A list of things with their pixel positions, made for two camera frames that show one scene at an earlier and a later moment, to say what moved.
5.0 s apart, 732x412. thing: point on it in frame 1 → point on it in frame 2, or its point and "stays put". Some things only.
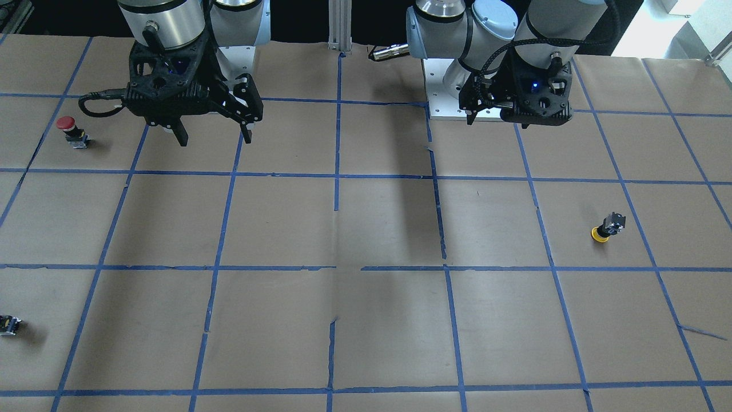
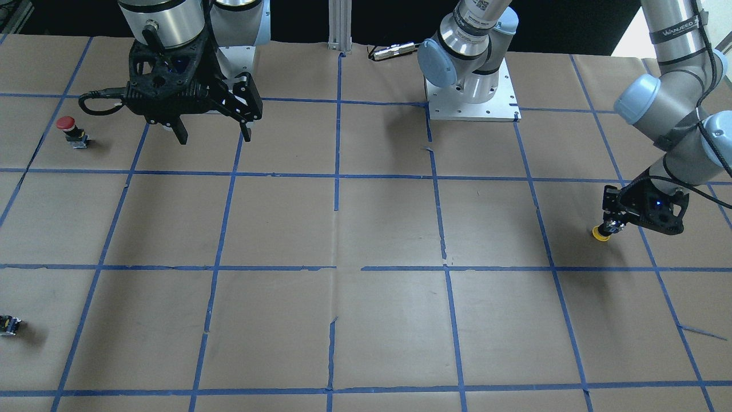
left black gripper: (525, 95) → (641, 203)
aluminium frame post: (339, 18) stays put
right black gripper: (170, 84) stays put
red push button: (75, 137) stays put
